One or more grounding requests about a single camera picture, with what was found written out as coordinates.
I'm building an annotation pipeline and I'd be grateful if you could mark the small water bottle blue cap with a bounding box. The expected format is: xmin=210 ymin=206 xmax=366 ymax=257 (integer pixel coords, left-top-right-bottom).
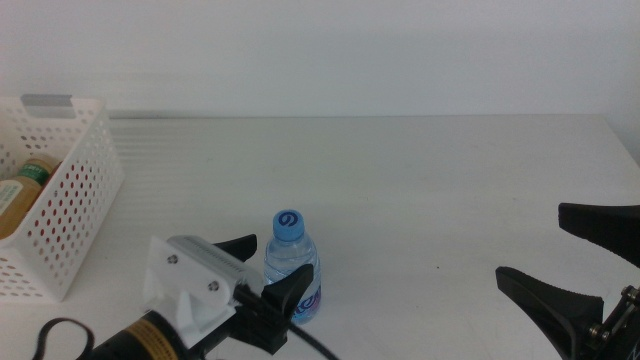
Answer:
xmin=263 ymin=208 xmax=323 ymax=325

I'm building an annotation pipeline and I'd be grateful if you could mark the red soda can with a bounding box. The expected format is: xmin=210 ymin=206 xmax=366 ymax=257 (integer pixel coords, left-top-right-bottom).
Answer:
xmin=27 ymin=159 xmax=101 ymax=241

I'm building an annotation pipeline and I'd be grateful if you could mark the yellow liquid bottle green label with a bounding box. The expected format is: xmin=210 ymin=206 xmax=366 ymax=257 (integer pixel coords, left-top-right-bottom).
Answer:
xmin=0 ymin=155 xmax=62 ymax=240

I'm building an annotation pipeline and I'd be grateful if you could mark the white perforated plastic basket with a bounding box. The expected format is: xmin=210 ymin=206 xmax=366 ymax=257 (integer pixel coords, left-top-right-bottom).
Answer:
xmin=0 ymin=94 xmax=125 ymax=304

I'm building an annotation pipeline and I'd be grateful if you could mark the thin black wire loop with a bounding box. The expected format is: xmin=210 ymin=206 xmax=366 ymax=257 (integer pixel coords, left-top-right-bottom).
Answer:
xmin=32 ymin=317 xmax=96 ymax=360

